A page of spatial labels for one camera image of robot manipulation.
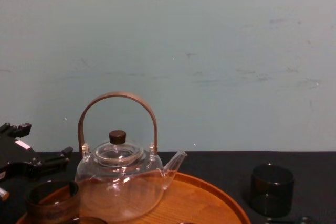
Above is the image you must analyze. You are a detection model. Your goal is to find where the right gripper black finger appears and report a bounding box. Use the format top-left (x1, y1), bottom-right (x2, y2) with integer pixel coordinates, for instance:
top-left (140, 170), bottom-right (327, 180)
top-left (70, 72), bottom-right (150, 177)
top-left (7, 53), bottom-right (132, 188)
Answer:
top-left (296, 215), bottom-right (316, 224)
top-left (266, 217), bottom-right (292, 224)

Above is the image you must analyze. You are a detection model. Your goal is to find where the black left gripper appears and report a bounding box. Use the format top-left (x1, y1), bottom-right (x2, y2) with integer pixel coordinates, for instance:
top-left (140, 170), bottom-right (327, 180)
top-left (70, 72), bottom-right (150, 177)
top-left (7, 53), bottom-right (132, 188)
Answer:
top-left (0, 122), bottom-right (74, 183)

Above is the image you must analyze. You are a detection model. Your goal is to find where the round wooden tray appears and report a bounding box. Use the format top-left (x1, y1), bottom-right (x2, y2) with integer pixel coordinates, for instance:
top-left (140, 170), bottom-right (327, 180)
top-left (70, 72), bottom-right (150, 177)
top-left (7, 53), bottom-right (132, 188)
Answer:
top-left (15, 170), bottom-right (252, 224)

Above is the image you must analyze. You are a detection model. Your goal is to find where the dark smoked glass cup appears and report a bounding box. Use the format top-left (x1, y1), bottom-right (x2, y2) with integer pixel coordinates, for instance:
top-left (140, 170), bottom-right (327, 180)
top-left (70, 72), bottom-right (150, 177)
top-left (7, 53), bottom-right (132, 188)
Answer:
top-left (250, 163), bottom-right (295, 218)
top-left (25, 180), bottom-right (80, 224)

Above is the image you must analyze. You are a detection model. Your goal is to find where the glass lid with dark knob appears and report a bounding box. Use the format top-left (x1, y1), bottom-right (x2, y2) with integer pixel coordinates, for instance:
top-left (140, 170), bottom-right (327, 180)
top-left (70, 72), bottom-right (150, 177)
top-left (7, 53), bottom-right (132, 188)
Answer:
top-left (92, 130), bottom-right (145, 168)

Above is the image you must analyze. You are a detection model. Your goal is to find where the black table cloth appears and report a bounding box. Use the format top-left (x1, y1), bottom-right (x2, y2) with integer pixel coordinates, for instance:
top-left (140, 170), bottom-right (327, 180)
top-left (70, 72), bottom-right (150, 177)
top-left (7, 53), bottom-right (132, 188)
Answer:
top-left (0, 150), bottom-right (336, 224)

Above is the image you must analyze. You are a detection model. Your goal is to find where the clear glass teapot, wooden handle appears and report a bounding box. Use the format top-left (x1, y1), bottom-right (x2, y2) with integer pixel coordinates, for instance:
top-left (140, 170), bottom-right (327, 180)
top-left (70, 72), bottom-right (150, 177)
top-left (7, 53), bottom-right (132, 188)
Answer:
top-left (75, 92), bottom-right (188, 222)

